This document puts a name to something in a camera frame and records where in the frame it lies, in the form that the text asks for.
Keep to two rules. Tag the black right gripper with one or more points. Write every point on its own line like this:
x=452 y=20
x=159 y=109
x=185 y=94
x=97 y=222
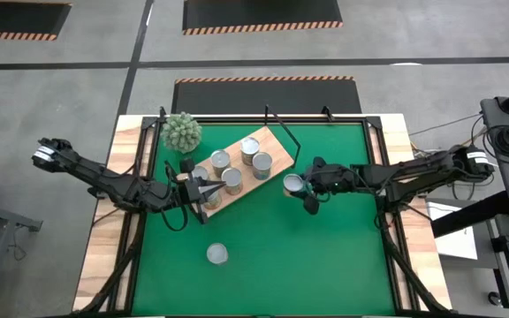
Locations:
x=334 y=179

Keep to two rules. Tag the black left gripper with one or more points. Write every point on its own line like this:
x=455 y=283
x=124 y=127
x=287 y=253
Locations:
x=190 y=192

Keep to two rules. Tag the short green fruit can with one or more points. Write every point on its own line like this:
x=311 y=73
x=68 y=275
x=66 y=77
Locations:
x=293 y=183

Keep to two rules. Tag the oranges label tin can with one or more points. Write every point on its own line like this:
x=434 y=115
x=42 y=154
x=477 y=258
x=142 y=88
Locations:
x=220 y=157

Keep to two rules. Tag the blue cherries label can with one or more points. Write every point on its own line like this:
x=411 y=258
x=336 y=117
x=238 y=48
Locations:
x=262 y=160

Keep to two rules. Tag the peaches label tin can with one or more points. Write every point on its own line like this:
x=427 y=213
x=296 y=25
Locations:
x=250 y=145

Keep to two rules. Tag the white Saucy O's can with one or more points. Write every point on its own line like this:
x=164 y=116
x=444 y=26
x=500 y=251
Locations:
x=217 y=254

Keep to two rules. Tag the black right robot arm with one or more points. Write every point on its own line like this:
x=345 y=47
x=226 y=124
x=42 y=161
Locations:
x=413 y=174

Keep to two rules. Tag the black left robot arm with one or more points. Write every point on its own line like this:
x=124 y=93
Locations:
x=104 y=181

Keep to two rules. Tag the green succulent in white pot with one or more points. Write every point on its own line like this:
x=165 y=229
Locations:
x=181 y=132

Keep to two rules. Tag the black mat orange-striped edge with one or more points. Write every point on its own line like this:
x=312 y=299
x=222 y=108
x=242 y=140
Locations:
x=263 y=95
x=263 y=13
x=16 y=15

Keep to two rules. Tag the white paper sheet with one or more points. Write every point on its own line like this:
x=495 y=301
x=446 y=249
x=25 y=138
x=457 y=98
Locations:
x=455 y=243

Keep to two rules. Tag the black beam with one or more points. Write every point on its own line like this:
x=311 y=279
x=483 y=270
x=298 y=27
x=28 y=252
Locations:
x=471 y=216

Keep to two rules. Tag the small black round object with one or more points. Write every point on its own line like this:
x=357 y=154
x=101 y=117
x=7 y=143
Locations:
x=494 y=299

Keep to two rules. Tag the wooden shelf with black frame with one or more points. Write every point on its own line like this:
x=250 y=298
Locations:
x=281 y=154

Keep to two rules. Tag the black aluminium table frame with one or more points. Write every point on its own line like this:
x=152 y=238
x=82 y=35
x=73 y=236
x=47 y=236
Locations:
x=351 y=120

